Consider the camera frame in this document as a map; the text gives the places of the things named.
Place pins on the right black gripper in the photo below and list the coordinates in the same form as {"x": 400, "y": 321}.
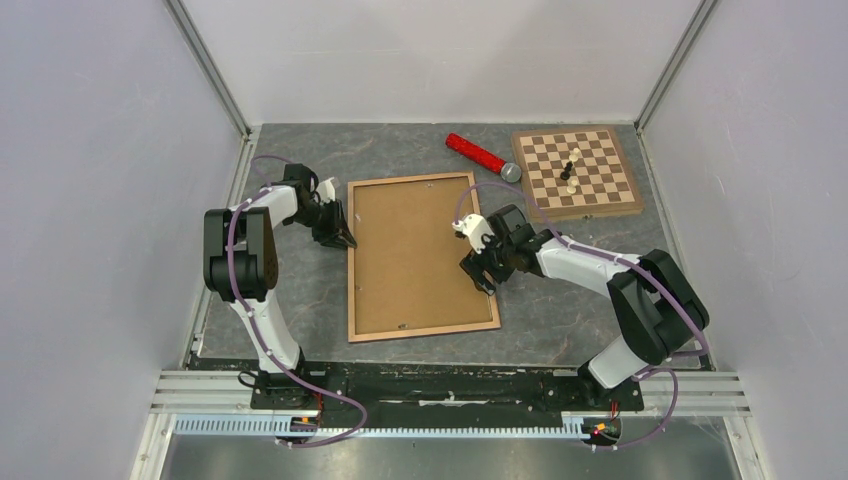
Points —
{"x": 476, "y": 264}

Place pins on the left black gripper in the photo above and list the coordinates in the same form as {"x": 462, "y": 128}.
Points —
{"x": 338, "y": 223}

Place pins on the wooden picture frame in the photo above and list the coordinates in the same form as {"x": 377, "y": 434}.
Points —
{"x": 351, "y": 305}

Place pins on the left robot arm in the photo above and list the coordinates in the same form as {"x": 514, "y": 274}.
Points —
{"x": 241, "y": 265}

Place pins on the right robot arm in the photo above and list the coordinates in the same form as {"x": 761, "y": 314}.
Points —
{"x": 656, "y": 308}

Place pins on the red cylindrical object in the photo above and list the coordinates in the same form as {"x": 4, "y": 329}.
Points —
{"x": 508, "y": 171}

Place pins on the black chess piece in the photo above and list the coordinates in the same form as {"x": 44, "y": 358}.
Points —
{"x": 567, "y": 171}

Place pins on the wooden chessboard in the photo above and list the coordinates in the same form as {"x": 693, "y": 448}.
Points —
{"x": 607, "y": 185}

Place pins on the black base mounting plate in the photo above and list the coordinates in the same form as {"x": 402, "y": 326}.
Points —
{"x": 387, "y": 395}

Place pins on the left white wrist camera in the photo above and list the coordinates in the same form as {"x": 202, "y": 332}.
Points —
{"x": 327, "y": 190}

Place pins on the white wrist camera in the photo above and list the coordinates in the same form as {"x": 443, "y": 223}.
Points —
{"x": 327, "y": 190}
{"x": 476, "y": 229}

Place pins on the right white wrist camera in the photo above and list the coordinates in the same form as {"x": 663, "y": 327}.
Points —
{"x": 476, "y": 229}

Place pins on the left aluminium corner post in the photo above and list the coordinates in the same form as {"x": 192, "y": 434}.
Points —
{"x": 203, "y": 56}

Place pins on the aluminium corner post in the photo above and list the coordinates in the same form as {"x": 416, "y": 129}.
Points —
{"x": 680, "y": 52}
{"x": 203, "y": 56}

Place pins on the aluminium rail frame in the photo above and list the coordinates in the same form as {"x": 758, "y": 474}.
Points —
{"x": 710, "y": 436}

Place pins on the right aluminium corner post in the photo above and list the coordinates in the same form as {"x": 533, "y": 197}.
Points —
{"x": 680, "y": 52}

